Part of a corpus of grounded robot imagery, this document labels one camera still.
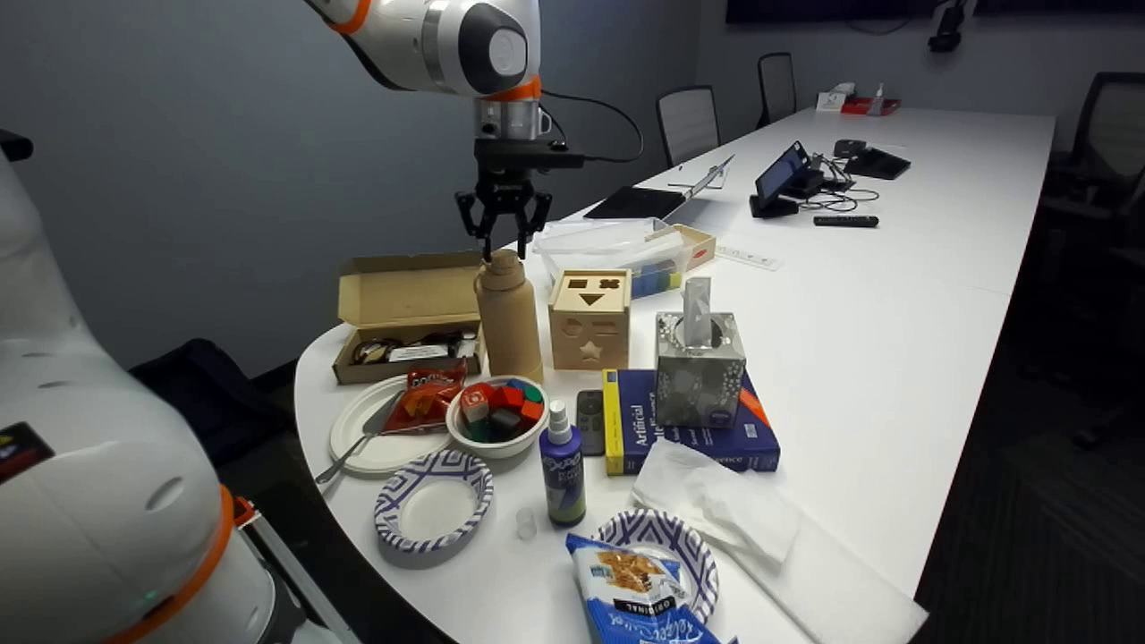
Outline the blue book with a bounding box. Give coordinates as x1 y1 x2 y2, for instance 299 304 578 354
602 367 779 475

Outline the open cardboard box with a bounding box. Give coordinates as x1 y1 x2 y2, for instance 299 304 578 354
332 255 482 387

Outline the blue spray bottle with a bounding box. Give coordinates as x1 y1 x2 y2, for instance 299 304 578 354
540 401 586 525

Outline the white napkin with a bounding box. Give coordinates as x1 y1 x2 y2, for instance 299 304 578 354
635 440 803 565

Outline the white plate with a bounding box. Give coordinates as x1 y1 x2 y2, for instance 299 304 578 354
326 378 448 478

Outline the black chair right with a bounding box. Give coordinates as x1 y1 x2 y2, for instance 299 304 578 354
1033 70 1145 287

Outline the tablet on stand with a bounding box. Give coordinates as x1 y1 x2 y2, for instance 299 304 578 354
748 143 824 217

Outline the black laptop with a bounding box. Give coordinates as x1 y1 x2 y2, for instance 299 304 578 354
590 162 726 217

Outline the black remote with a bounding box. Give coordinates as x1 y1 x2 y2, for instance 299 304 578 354
811 216 880 229

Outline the red chip bag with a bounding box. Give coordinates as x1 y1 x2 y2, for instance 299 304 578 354
383 367 465 432

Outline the grey office chair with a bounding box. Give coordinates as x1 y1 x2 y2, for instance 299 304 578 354
656 85 719 164

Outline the blue snack bag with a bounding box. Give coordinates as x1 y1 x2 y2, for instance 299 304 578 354
564 533 719 644

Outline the tan bottle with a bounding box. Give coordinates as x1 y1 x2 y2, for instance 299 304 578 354
476 255 545 382

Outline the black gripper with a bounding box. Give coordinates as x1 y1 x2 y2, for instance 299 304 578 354
453 164 552 260

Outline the black phone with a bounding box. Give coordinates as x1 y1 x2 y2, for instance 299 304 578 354
575 390 606 458

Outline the white bowl with coloured blocks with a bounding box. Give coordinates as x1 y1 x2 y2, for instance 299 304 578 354
448 374 547 463

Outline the blue patterned paper plate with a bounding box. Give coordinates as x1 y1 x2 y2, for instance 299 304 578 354
372 451 494 569

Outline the wooden shape sorter cube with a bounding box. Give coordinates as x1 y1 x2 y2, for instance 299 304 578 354
547 267 630 367

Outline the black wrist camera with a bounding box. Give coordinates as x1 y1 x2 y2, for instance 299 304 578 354
476 138 584 168

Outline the grey tissue box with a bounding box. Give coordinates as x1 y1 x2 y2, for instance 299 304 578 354
656 274 748 424

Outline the metal spatula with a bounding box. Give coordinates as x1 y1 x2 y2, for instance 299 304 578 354
310 397 398 488

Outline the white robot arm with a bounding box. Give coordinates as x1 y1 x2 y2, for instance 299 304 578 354
0 0 547 644

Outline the clear plastic container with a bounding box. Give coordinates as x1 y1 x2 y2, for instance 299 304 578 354
534 217 717 297

